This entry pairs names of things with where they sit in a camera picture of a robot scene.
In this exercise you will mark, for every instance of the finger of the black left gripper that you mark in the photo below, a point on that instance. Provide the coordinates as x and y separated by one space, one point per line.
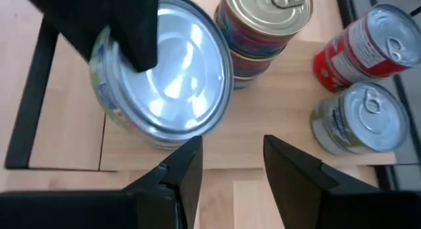
75 15
138 31

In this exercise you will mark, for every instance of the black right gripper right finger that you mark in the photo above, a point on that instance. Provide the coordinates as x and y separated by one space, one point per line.
312 196

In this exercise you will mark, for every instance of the green albacore pull-tab can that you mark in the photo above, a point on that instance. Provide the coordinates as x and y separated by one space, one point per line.
371 117

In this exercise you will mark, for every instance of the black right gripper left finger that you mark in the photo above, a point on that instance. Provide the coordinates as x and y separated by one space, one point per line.
177 176

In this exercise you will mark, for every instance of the green label tuna can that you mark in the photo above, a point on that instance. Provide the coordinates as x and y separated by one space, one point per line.
184 74
164 144

